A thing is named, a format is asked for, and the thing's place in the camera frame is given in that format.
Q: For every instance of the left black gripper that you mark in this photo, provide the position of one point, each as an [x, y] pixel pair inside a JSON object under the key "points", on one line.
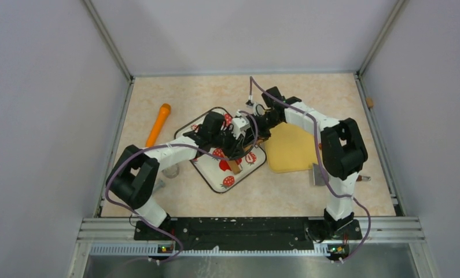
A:
{"points": [[236, 148]]}

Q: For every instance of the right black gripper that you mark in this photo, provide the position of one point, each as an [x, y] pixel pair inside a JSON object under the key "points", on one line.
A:
{"points": [[259, 134]]}

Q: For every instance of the red dough disc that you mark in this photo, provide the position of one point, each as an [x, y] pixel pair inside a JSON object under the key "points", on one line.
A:
{"points": [[227, 164]]}

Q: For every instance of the strawberry print white tray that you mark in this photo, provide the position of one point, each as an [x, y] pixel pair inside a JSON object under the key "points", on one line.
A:
{"points": [[208, 167]]}

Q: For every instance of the wooden double-ended rolling pin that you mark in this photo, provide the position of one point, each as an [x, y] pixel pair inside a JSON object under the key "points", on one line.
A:
{"points": [[254, 145]]}

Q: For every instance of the metal ring cutter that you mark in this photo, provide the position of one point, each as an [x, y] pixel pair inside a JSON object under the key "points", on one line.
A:
{"points": [[171, 172]]}

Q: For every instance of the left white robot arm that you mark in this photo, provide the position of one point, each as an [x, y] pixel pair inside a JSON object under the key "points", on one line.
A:
{"points": [[134, 174]]}

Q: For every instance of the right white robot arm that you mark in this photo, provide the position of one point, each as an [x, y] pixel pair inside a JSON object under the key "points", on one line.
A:
{"points": [[339, 149]]}

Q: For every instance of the yellow plastic tray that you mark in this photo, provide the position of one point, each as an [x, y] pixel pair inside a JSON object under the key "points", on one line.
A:
{"points": [[290, 149]]}

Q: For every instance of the orange toy carrot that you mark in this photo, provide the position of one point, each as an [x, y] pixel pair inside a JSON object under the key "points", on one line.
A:
{"points": [[163, 114]]}

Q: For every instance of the grey plastic bolt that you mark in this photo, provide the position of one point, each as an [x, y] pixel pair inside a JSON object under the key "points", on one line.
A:
{"points": [[158, 185]]}

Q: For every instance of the small wooden peg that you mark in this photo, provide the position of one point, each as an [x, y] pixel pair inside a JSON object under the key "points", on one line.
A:
{"points": [[369, 102]]}

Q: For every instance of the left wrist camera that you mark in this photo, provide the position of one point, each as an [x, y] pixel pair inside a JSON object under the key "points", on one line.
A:
{"points": [[240, 126]]}

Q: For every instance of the metal spatula wooden handle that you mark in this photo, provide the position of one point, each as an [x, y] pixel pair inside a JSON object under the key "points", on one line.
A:
{"points": [[318, 179]]}

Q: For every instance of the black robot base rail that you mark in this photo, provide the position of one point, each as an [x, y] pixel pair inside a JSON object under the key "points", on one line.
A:
{"points": [[249, 234]]}

